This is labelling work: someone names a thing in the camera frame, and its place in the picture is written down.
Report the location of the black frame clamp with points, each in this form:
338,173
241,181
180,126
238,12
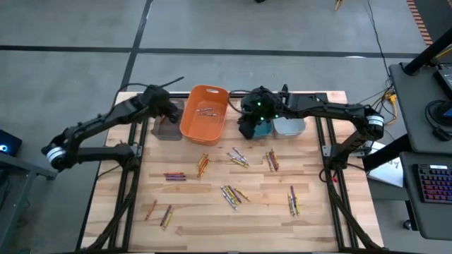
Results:
284,89

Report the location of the grey metal table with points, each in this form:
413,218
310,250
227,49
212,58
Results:
14,197

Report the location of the orange plastic bin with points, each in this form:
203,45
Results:
205,130

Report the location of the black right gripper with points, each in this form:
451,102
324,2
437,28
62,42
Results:
261,106

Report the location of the white paper sheet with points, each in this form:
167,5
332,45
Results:
390,174

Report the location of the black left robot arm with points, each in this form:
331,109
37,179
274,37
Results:
106,118

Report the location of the black aluminium table frame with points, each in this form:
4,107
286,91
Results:
322,97

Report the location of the grey desk top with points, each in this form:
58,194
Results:
434,218
413,106

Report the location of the light grey plastic bin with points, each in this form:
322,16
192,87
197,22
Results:
289,127

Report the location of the black desk caster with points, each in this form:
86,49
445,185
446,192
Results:
408,224

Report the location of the orange striped floor tape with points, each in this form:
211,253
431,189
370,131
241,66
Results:
420,24

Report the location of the black box with blue light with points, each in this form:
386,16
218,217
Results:
12,143

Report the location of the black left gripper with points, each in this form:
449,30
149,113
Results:
159,100

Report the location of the black electronic device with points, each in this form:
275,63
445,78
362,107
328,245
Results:
445,81

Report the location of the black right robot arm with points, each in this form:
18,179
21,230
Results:
328,110

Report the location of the purple crayon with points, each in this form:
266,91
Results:
235,194
176,179
272,161
292,192
165,215

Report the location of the black metal post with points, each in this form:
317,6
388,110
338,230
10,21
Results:
429,53

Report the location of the black backlit keyboard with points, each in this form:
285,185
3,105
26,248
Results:
436,183

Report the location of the brown plastic bin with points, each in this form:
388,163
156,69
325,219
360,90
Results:
169,132

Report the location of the black metal beam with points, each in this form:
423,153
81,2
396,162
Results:
383,152

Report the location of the wooden stand leg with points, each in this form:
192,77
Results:
339,4

